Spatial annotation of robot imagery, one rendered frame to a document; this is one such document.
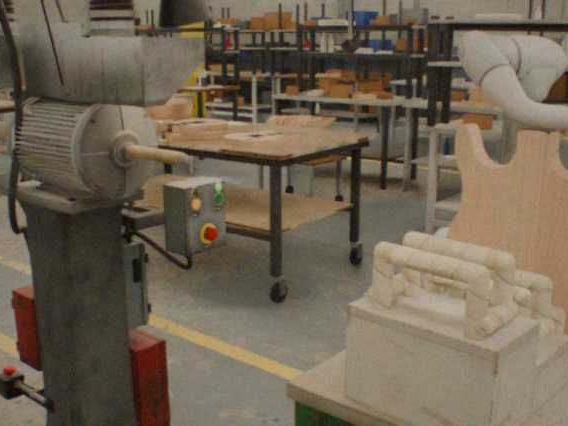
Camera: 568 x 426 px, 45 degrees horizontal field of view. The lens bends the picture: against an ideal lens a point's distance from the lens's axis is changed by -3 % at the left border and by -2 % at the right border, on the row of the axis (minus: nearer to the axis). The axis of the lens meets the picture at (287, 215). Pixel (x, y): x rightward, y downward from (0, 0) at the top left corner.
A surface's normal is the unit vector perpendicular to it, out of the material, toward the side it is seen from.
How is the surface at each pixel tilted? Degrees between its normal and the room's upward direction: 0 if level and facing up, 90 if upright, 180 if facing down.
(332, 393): 0
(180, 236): 90
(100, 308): 90
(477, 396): 90
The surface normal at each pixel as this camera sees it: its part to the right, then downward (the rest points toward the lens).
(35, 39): -0.64, 0.19
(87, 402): 0.77, 0.16
